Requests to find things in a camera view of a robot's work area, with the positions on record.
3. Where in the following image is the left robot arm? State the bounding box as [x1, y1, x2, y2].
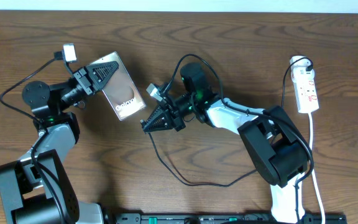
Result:
[0, 61, 119, 223]

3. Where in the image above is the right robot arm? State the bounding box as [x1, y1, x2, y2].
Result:
[141, 63, 314, 223]

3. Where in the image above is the white power strip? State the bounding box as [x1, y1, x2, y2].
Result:
[290, 55, 319, 114]

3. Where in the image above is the Samsung Galaxy smartphone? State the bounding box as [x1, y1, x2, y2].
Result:
[91, 52, 146, 121]

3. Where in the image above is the black charging cable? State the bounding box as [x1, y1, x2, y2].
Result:
[140, 56, 314, 188]

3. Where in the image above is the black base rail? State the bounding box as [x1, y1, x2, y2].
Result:
[104, 212, 347, 224]

